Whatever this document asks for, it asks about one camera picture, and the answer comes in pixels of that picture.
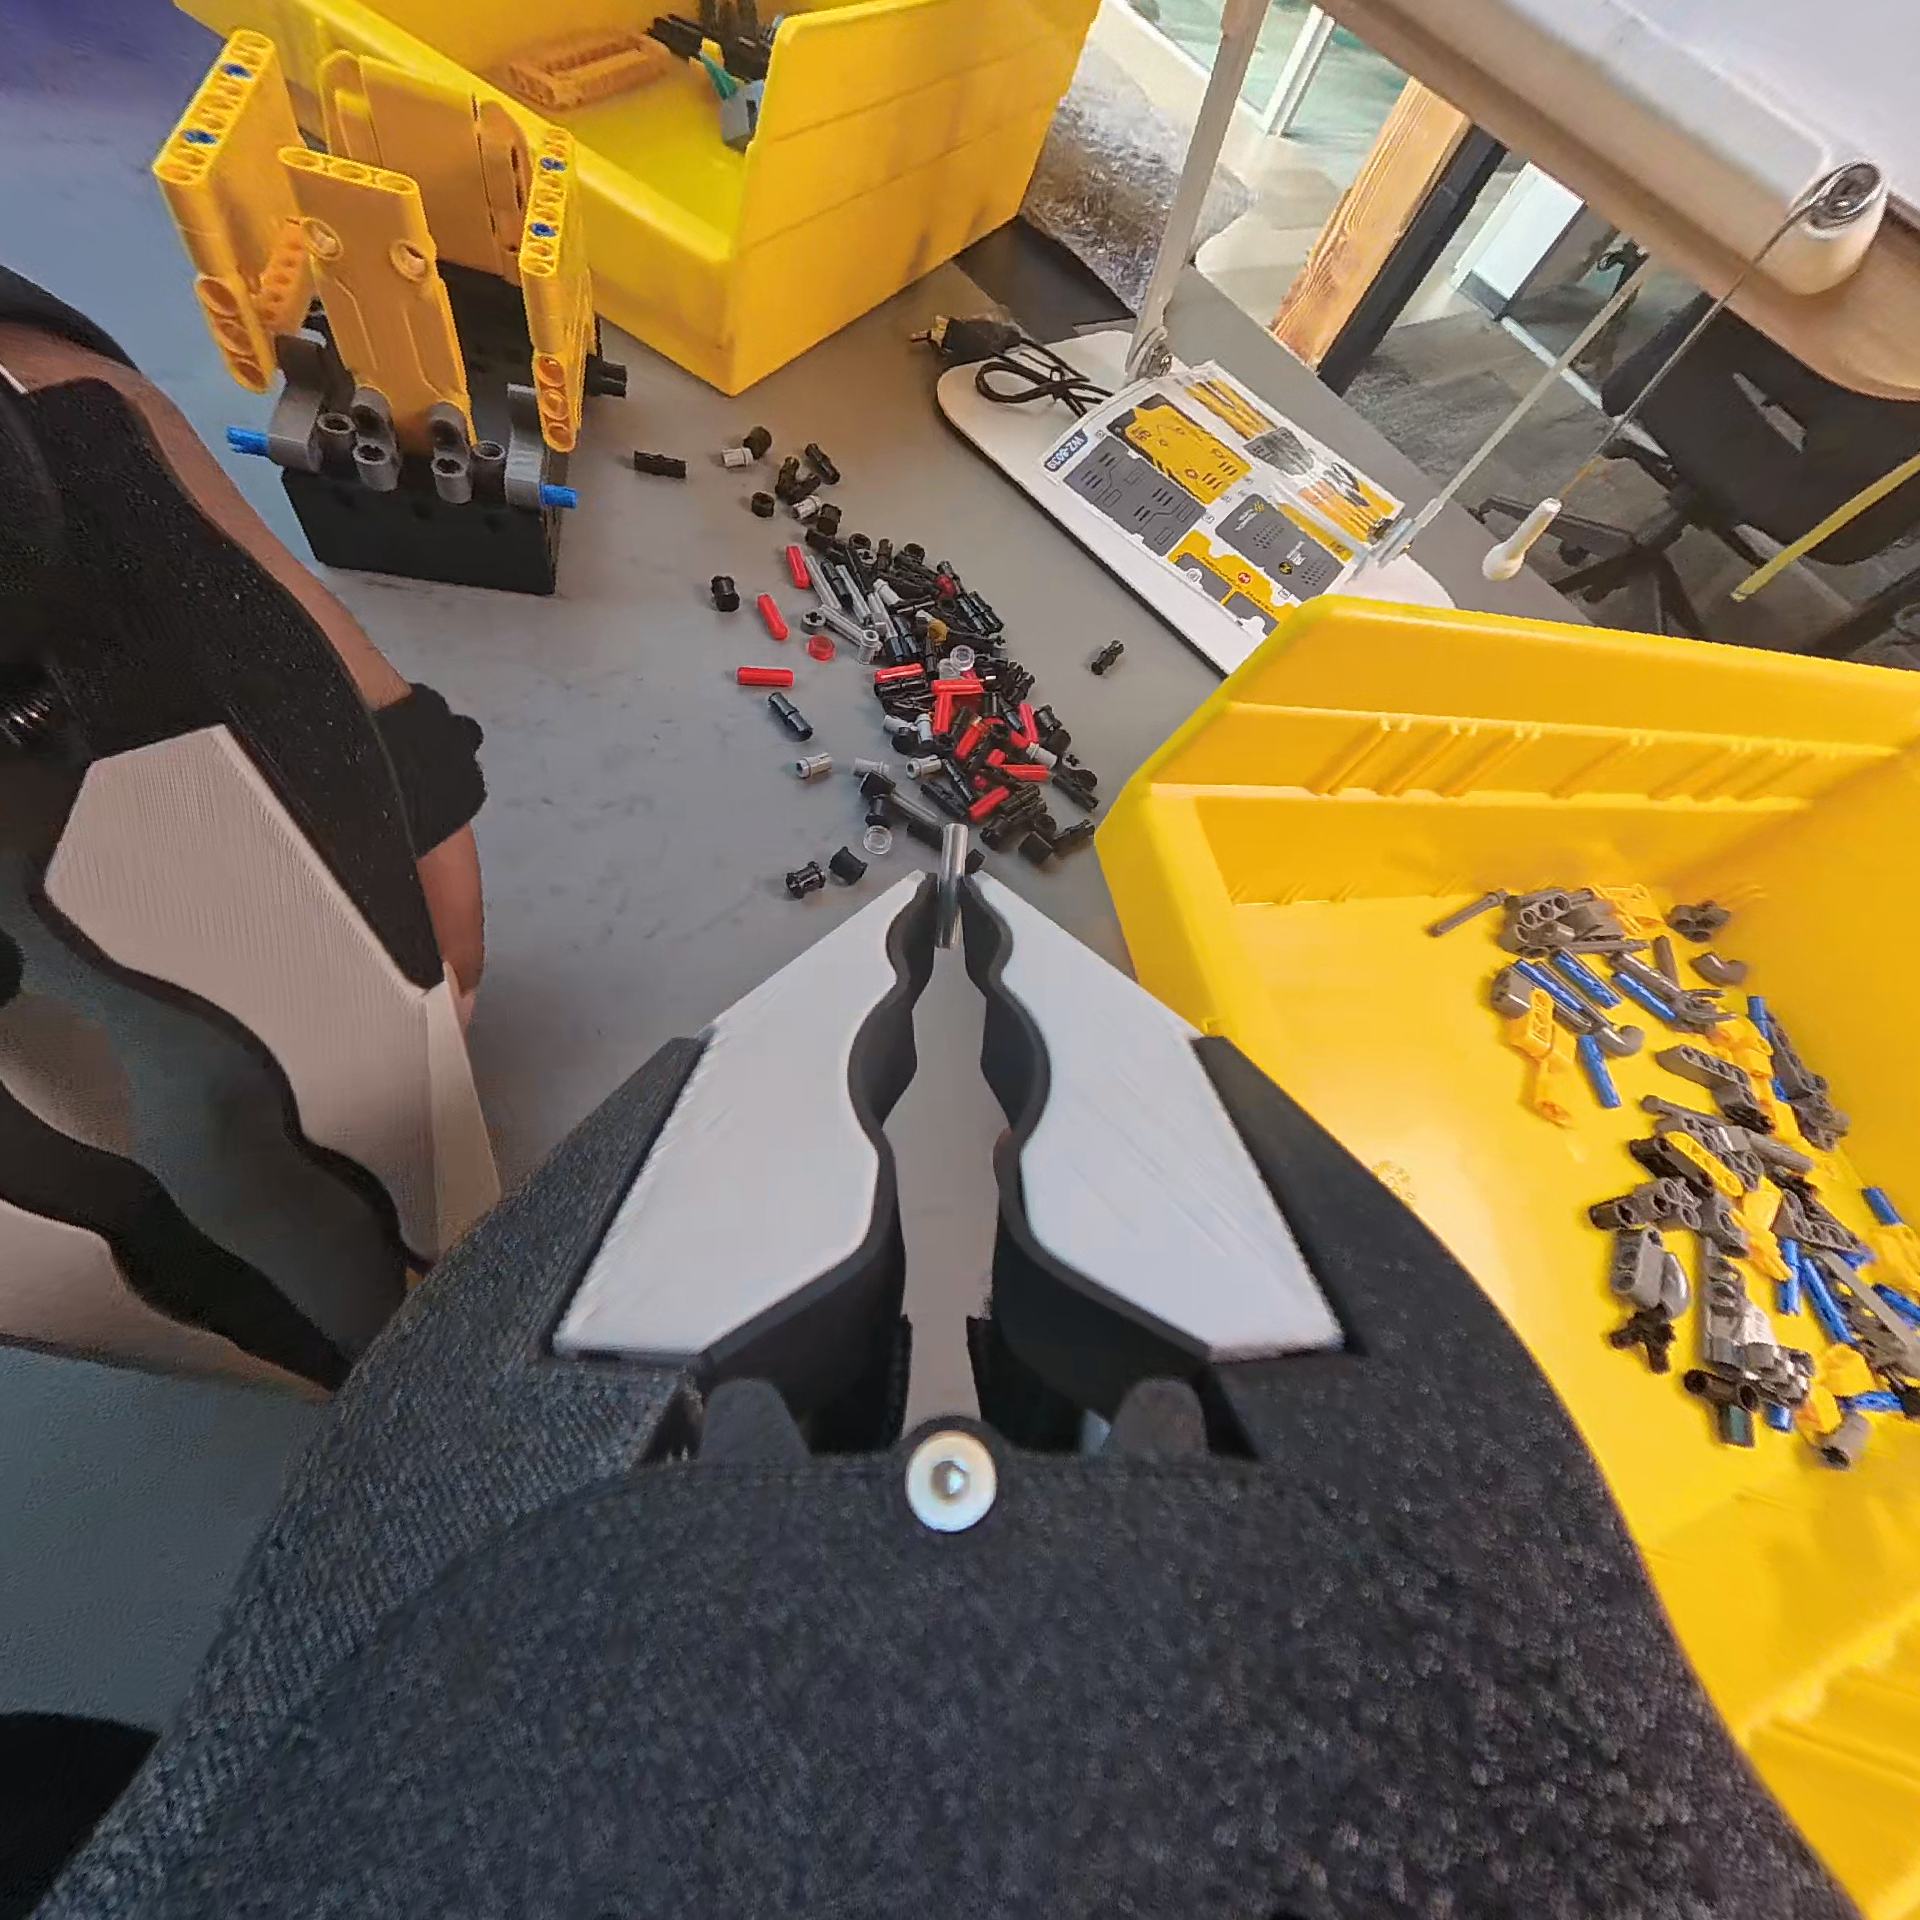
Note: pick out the orange lego frame piece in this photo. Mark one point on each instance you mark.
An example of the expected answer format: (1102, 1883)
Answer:
(586, 68)

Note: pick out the black lego gear parts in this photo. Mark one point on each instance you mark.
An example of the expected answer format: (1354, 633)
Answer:
(720, 30)

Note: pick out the yellow lego vehicle model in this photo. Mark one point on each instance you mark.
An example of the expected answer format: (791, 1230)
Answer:
(389, 270)

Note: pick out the lego sticker sheet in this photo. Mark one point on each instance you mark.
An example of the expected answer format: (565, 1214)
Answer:
(1202, 480)

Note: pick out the person's left hand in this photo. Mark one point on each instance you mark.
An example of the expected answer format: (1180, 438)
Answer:
(324, 617)

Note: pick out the pile of small lego pins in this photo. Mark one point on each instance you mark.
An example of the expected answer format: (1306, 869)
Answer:
(960, 705)

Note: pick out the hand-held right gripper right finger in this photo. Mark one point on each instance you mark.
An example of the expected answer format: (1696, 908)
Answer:
(1156, 1201)

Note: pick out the grey green lego motor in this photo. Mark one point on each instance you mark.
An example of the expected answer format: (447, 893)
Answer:
(740, 105)

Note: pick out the grey lego axle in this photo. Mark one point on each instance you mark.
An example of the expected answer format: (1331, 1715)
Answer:
(952, 869)

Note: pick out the black office chair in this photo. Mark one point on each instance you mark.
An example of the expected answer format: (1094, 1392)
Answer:
(1725, 421)

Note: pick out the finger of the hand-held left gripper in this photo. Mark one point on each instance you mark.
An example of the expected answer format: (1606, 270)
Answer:
(61, 1276)
(226, 869)

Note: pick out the yellow plastic storage bin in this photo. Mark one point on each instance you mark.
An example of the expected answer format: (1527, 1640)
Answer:
(840, 182)
(1350, 1049)

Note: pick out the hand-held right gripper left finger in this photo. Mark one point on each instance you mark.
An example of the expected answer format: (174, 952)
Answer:
(734, 1201)

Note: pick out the silver bubble wrap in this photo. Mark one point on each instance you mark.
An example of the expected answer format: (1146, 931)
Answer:
(1126, 166)

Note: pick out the pile of grey blue lego parts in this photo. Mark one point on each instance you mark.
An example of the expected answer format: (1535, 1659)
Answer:
(1725, 1171)

